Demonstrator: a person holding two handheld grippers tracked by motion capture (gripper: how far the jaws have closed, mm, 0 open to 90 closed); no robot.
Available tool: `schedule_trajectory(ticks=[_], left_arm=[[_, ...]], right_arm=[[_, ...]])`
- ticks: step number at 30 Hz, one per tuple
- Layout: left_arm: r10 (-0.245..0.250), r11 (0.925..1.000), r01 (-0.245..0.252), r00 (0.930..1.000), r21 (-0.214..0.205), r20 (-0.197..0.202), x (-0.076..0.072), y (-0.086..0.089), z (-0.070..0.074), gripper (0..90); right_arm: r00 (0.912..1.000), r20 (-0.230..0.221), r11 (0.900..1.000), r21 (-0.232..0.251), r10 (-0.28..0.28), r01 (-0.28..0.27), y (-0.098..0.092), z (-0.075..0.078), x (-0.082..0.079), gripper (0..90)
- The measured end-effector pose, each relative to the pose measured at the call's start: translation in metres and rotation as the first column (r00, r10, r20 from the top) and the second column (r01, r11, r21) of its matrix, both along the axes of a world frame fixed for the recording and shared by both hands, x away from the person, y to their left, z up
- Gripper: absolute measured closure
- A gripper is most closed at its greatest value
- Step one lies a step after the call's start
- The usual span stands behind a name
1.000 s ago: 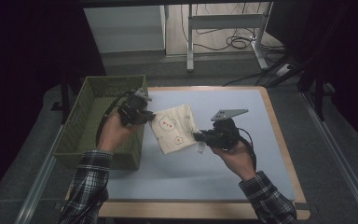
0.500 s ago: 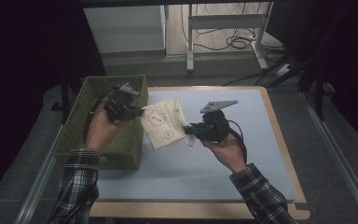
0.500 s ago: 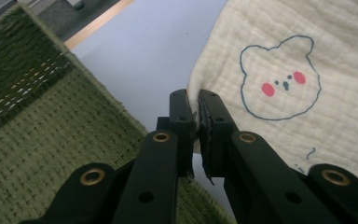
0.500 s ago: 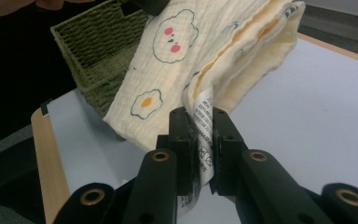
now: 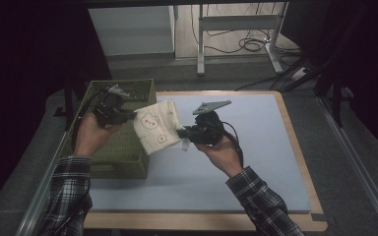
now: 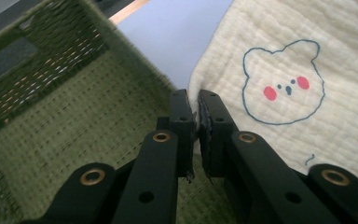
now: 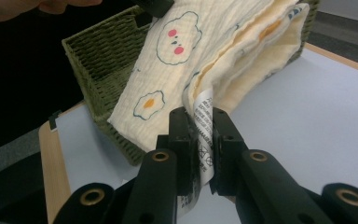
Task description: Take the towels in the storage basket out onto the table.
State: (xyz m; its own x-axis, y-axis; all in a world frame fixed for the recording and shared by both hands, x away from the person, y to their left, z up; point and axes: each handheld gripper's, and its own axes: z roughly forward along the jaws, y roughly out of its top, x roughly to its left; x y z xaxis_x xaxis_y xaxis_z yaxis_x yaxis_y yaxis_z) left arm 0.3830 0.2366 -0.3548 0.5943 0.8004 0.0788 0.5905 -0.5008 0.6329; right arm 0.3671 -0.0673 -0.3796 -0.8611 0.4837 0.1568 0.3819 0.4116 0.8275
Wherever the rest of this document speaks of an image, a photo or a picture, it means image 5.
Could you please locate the white power strip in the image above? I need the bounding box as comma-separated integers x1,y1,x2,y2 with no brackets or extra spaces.
289,67,308,82

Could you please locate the left hand-held gripper black cable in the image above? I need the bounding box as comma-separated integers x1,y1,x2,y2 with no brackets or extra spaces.
71,88,109,151

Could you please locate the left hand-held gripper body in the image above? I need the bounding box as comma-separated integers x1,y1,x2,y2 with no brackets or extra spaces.
93,84,131,128

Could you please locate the right hand-held gripper black cable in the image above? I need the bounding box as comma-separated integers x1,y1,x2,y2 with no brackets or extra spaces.
220,121,245,168

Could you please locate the white cabinet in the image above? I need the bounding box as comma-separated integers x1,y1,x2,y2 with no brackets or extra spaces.
88,5,175,57

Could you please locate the black metal stand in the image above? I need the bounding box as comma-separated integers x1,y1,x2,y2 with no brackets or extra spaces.
53,77,80,132
275,48,355,129

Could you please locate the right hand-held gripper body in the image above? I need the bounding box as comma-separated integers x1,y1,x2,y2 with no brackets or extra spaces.
190,99,232,146

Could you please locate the aluminium rail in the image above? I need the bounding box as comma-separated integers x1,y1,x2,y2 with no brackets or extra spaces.
318,96,378,235
14,131,68,236

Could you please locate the pale blue table mat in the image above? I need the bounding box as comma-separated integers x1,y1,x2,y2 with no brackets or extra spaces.
88,92,313,214

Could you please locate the green woven basket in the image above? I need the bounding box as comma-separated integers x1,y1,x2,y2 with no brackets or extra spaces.
60,78,158,180

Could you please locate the cream cloth with bear print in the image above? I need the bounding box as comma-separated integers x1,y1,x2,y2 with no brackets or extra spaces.
132,98,191,156

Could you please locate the bundle of black floor cables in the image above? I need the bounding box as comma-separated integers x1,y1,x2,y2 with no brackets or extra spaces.
190,3,301,55

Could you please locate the person's right hand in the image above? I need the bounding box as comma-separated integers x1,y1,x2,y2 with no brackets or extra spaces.
195,136,244,179

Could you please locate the person's left hand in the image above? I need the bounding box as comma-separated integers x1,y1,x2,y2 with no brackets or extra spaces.
75,113,122,156

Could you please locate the hand-held gripper black cable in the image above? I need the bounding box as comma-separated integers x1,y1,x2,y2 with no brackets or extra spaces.
220,121,245,168
71,88,109,151

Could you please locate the white metal desk frame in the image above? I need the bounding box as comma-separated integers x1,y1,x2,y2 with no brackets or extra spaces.
196,3,289,77

